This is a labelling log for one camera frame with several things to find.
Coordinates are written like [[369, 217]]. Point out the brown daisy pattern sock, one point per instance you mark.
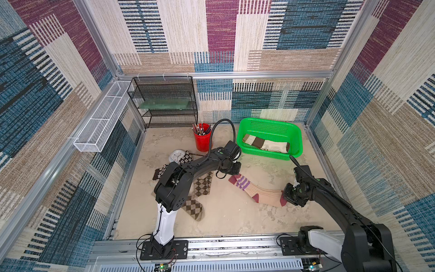
[[186, 158]]

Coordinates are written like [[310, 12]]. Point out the brown argyle sock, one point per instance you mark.
[[193, 208], [202, 186]]

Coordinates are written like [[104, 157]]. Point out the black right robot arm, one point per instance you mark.
[[366, 246]]

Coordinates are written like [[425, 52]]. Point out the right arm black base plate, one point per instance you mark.
[[290, 247]]

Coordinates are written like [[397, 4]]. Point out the green plastic basket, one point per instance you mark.
[[271, 132]]

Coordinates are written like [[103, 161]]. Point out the red ribbed plastic cup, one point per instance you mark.
[[203, 142]]

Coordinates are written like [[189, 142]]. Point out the light blue alarm clock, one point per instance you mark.
[[176, 156]]

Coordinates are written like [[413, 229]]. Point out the aluminium front rail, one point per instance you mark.
[[257, 253]]

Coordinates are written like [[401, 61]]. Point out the brown white striped sock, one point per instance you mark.
[[266, 145]]

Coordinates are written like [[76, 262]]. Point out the black wire mesh shelf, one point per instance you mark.
[[164, 101]]

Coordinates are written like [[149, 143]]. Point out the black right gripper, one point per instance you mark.
[[291, 194]]

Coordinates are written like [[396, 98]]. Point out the pens in red cup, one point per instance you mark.
[[201, 129]]

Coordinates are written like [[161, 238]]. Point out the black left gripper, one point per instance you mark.
[[238, 169]]

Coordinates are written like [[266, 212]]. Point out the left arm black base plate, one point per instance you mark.
[[175, 249]]

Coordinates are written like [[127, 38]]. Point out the white wire wall basket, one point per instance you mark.
[[97, 130]]

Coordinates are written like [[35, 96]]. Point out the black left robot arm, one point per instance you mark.
[[174, 185]]

